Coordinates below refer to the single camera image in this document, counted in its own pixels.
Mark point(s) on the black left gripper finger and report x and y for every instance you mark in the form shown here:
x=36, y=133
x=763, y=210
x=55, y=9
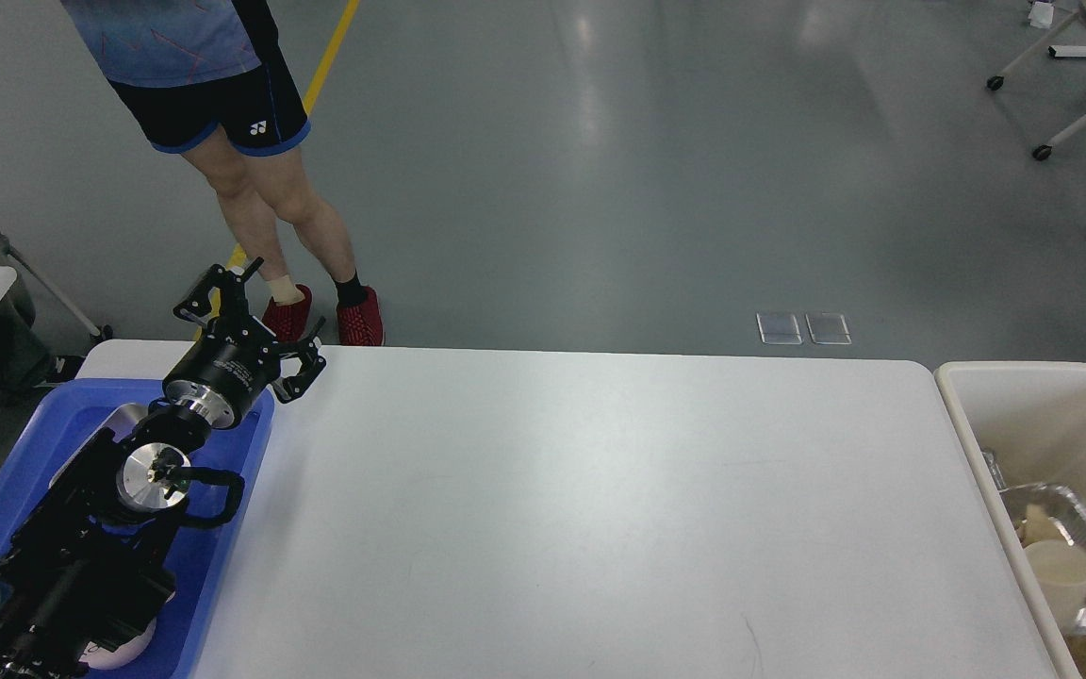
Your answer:
x=307, y=351
x=217, y=299

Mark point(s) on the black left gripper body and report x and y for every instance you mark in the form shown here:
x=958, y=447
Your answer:
x=235, y=359

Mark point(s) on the stainless steel rectangular container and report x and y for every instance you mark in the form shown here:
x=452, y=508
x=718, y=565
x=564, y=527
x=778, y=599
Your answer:
x=121, y=460

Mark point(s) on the pink home mug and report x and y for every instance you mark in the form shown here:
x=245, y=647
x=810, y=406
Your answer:
x=100, y=658

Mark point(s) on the white paper cup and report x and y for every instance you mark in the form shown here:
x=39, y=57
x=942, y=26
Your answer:
x=1060, y=571

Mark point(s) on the brown paper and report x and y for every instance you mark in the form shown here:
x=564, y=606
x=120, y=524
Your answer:
x=1037, y=526

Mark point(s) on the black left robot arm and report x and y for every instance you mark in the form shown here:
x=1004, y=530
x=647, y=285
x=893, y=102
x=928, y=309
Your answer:
x=120, y=506

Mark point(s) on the blue plastic tray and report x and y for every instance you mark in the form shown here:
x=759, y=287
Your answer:
x=63, y=420

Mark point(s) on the standing person in shorts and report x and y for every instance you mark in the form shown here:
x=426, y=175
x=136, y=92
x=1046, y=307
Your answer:
x=207, y=81

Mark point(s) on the left floor outlet plate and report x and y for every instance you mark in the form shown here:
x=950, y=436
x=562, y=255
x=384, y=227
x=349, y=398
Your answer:
x=779, y=328

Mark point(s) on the beige plastic bin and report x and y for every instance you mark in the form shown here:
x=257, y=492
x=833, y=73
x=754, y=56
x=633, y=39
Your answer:
x=1022, y=422

